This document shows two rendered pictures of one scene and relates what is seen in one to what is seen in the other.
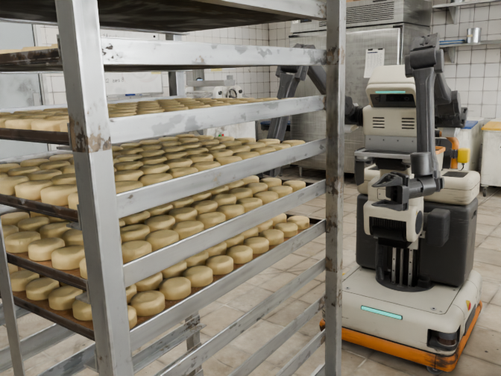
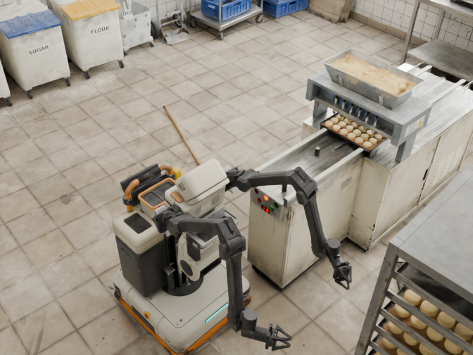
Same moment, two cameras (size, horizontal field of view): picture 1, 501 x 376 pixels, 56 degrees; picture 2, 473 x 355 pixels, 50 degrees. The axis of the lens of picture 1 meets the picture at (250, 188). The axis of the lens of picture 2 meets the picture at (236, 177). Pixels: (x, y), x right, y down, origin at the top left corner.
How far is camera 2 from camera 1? 2.48 m
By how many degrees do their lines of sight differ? 75
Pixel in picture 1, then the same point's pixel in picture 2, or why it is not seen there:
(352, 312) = (200, 329)
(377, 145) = not seen: hidden behind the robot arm
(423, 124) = (319, 225)
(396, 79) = (215, 181)
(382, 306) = (215, 308)
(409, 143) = (220, 211)
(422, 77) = (314, 201)
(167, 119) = not seen: outside the picture
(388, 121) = (203, 207)
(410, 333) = not seen: hidden behind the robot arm
